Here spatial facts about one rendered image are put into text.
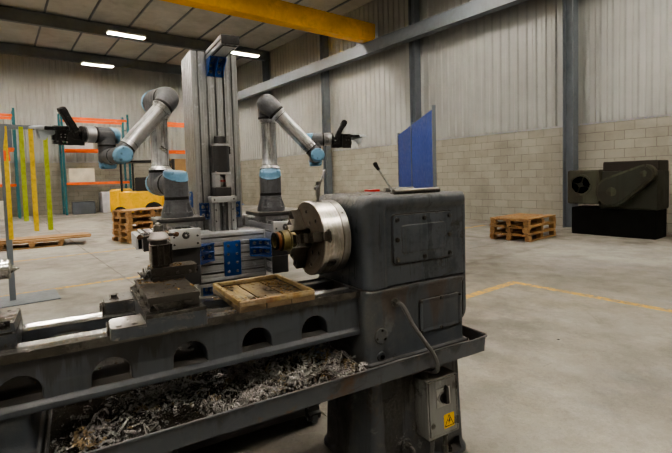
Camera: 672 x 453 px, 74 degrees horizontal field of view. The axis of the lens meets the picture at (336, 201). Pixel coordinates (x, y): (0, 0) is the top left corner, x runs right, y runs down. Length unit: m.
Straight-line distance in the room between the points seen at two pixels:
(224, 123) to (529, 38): 11.16
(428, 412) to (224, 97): 1.86
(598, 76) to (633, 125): 1.39
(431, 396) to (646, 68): 10.32
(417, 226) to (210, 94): 1.32
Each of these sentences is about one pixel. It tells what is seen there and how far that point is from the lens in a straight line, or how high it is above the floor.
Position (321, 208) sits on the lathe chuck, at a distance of 1.82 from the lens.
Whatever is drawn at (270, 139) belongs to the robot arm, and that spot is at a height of 1.56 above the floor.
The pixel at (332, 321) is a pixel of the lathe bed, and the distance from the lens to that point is 1.86.
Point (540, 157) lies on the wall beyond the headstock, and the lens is 12.44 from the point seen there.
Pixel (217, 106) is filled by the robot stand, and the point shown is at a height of 1.74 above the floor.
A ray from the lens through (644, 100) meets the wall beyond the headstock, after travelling 11.71.
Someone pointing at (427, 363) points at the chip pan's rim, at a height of 0.54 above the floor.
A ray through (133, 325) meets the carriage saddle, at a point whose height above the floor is 0.90.
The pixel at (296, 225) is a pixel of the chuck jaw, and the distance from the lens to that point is 1.90.
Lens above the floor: 1.33
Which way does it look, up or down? 3 degrees down
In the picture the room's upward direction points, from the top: 2 degrees counter-clockwise
